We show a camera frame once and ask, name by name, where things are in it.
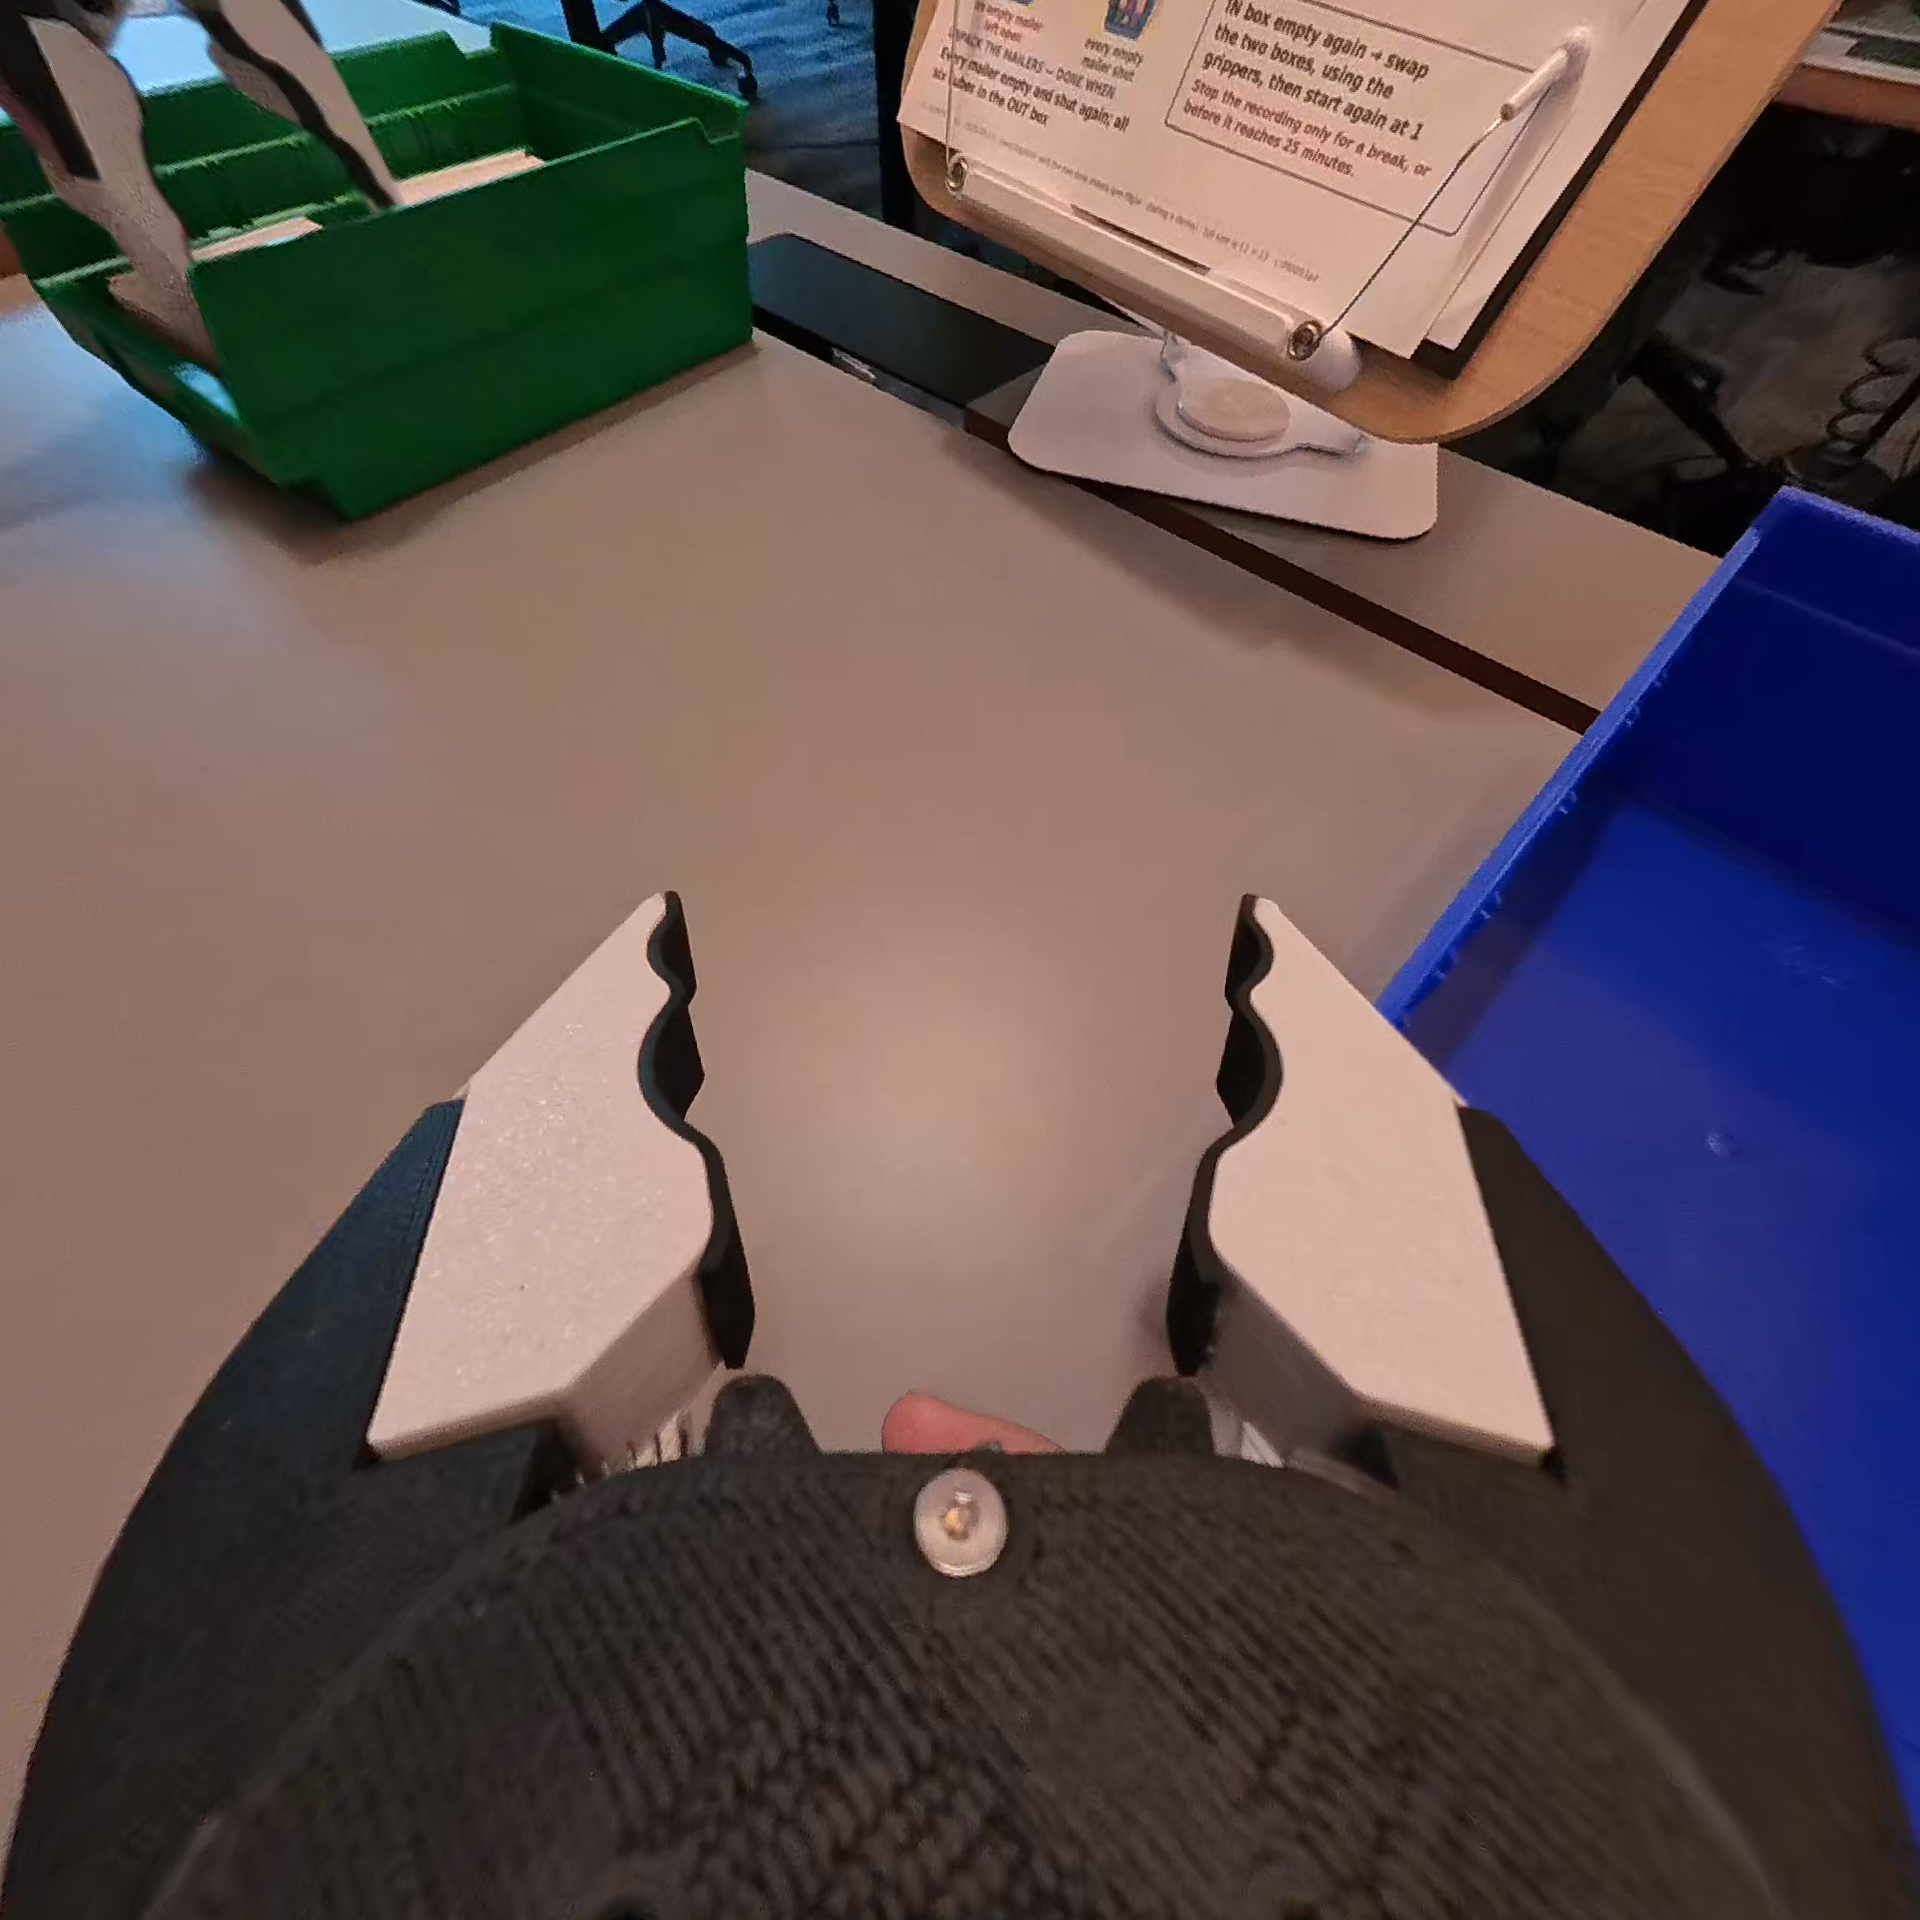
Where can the green plastic bin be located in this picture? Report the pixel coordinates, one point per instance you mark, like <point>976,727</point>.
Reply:
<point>494,331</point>

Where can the blue plastic bin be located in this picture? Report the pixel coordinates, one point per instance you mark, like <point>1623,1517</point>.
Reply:
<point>1726,1125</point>

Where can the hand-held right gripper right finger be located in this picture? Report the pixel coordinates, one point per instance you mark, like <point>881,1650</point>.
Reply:
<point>1366,1199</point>

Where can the black desk panel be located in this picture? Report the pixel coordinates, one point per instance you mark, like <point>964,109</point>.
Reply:
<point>884,315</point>

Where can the black office chair base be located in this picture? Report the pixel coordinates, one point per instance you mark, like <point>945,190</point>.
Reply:
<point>660,38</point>

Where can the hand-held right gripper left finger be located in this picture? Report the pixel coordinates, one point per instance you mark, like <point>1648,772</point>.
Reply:
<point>555,1199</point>

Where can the person's right hand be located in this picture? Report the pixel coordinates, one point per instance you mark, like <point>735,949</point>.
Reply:
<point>968,1428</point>

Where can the white stand base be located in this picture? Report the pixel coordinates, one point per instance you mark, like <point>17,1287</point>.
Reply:
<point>1111,436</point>

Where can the wooden document stand board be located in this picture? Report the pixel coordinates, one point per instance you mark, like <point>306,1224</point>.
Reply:
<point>1620,269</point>

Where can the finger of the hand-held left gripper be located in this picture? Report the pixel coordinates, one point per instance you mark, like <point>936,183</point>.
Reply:
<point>299,81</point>
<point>104,195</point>

